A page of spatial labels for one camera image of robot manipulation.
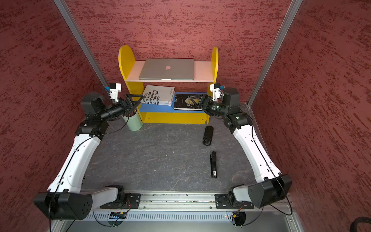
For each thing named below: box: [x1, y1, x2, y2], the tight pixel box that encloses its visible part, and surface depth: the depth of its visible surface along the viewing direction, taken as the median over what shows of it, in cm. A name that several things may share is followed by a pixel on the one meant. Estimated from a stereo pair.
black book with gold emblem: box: [173, 93, 203, 111], surface depth 101 cm
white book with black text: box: [141, 85, 175, 106], surface depth 103 cm
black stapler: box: [209, 151, 217, 179], surface depth 86 cm
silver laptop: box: [139, 58, 195, 81], surface depth 83 cm
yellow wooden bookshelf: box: [118, 44, 219, 124], surface depth 87 cm
